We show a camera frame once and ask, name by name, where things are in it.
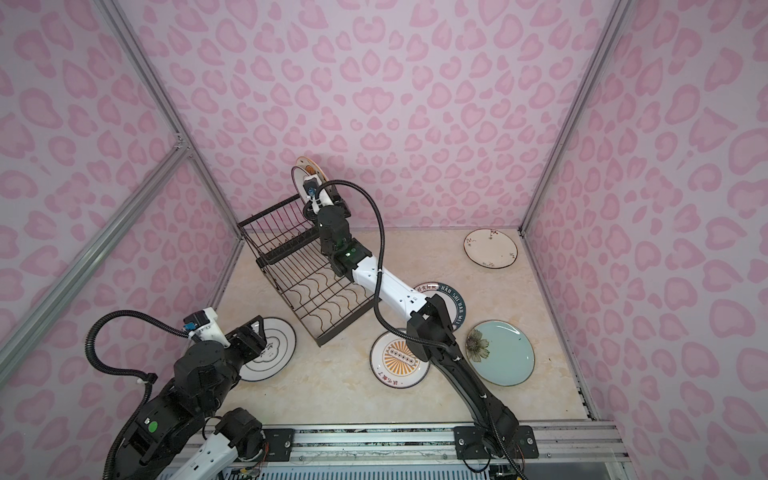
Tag cream star cartoon plate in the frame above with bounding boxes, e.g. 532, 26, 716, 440
296, 156, 329, 182

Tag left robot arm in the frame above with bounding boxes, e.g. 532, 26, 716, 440
104, 316, 267, 479

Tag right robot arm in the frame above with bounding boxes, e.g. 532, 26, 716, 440
306, 185, 519, 464

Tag white plate black rings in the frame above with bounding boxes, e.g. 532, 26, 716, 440
238, 316, 298, 383

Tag white plate dark blue rim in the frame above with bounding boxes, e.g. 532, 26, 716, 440
415, 282, 467, 331

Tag white plate brown rim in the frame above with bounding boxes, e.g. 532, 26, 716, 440
463, 228, 518, 269

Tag light green flower plate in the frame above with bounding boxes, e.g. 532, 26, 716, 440
465, 320, 535, 387

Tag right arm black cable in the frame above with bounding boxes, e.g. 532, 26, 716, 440
314, 179, 421, 349

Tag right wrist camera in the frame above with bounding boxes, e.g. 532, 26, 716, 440
301, 174, 322, 202

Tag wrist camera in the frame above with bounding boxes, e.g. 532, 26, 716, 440
301, 174, 322, 202
183, 307, 230, 348

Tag black wire dish rack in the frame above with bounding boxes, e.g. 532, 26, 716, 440
238, 194, 373, 346

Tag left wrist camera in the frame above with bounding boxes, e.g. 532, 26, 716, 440
183, 307, 230, 348

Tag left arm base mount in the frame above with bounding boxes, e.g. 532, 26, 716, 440
236, 428, 296, 463

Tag aluminium frame diagonal beam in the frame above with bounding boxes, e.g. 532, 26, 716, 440
1, 141, 188, 385

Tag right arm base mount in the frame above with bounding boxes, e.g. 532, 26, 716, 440
452, 425, 540, 460

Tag aluminium frame post left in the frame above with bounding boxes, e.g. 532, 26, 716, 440
94, 0, 242, 240

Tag aluminium frame post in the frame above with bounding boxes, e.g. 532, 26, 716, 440
94, 0, 242, 240
518, 0, 637, 237

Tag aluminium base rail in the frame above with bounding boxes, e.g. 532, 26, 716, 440
113, 419, 637, 480

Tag aluminium frame post right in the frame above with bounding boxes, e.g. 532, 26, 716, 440
518, 0, 637, 237

